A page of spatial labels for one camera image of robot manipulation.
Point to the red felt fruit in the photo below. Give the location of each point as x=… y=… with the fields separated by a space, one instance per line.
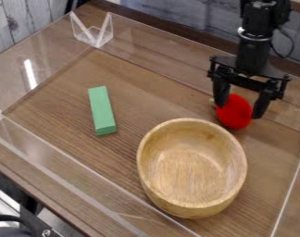
x=235 y=114

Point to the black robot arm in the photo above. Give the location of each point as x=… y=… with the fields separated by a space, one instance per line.
x=248 y=69

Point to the black metal bracket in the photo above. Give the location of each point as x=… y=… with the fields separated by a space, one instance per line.
x=34 y=226

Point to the green rectangular block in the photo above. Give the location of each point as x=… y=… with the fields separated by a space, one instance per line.
x=102 y=114

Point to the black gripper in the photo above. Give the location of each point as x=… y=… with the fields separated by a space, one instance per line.
x=225 y=75

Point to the wooden bowl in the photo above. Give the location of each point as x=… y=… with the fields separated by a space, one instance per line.
x=192 y=166

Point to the clear acrylic tray walls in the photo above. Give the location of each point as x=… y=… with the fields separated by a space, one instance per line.
x=82 y=174

